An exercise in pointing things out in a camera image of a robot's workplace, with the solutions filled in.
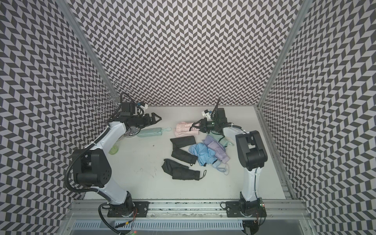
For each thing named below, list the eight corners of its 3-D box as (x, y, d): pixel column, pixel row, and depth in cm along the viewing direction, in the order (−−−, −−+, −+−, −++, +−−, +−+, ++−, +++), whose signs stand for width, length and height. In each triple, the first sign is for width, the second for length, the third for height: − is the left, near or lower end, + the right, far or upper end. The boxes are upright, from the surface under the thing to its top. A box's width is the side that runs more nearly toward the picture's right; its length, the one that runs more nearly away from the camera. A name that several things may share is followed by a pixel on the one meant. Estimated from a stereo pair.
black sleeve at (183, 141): (172, 149, 96) (171, 147, 93) (170, 140, 100) (170, 138, 98) (195, 145, 98) (196, 143, 96) (193, 136, 102) (193, 134, 100)
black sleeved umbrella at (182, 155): (170, 156, 93) (169, 153, 91) (175, 148, 97) (174, 146, 94) (193, 166, 89) (193, 165, 86) (197, 158, 92) (197, 156, 90)
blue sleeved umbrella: (202, 169, 86) (203, 166, 82) (189, 149, 94) (189, 146, 91) (217, 160, 90) (218, 157, 86) (203, 142, 98) (204, 138, 94)
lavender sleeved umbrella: (222, 165, 88) (223, 163, 86) (206, 145, 96) (207, 144, 94) (231, 159, 90) (231, 157, 89) (215, 140, 99) (215, 139, 97)
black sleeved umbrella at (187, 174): (172, 180, 84) (171, 178, 82) (173, 171, 88) (172, 169, 85) (205, 180, 84) (206, 178, 82) (205, 171, 88) (205, 169, 85)
